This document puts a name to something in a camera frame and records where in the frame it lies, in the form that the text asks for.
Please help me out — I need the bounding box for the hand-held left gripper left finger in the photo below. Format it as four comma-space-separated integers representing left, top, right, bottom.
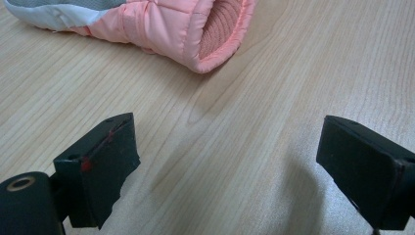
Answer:
53, 112, 142, 230

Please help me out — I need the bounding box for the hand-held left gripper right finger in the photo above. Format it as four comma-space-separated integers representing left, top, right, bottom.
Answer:
315, 115, 415, 231

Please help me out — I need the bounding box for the pink ski glove grey palm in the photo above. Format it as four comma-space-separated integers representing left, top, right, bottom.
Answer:
3, 0, 257, 74

